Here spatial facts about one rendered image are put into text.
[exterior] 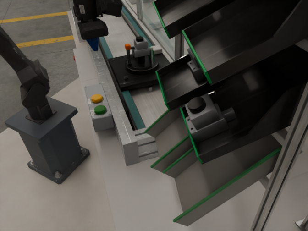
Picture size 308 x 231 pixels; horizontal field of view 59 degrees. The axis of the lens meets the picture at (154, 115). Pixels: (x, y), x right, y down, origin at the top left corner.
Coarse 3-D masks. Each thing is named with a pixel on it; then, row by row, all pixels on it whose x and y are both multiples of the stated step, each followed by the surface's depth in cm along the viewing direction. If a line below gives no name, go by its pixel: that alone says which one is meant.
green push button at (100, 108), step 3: (99, 105) 94; (102, 105) 94; (96, 108) 93; (99, 108) 93; (102, 108) 93; (105, 108) 93; (96, 111) 92; (99, 111) 92; (102, 111) 92; (99, 114) 92
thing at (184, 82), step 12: (180, 60) 64; (156, 72) 64; (168, 72) 66; (180, 72) 64; (168, 84) 63; (180, 84) 61; (192, 84) 58; (204, 84) 54; (216, 84) 54; (168, 96) 60; (180, 96) 55; (192, 96) 55; (168, 108) 56
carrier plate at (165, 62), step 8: (120, 56) 121; (160, 56) 119; (112, 64) 116; (120, 64) 116; (160, 64) 114; (120, 72) 111; (128, 72) 110; (152, 72) 110; (120, 80) 106; (128, 80) 106; (136, 80) 106; (144, 80) 105; (152, 80) 105; (120, 88) 104; (128, 88) 104
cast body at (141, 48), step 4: (140, 36) 107; (136, 40) 106; (140, 40) 105; (144, 40) 106; (136, 44) 105; (140, 44) 105; (144, 44) 106; (136, 48) 107; (140, 48) 106; (144, 48) 107; (148, 48) 107; (132, 52) 109; (136, 52) 107; (140, 52) 107; (144, 52) 108; (148, 52) 108; (136, 56) 108; (140, 56) 108
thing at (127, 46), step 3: (126, 45) 105; (129, 45) 105; (126, 48) 106; (129, 48) 106; (132, 48) 107; (126, 51) 107; (129, 51) 107; (126, 54) 109; (129, 54) 108; (129, 57) 109; (129, 60) 110
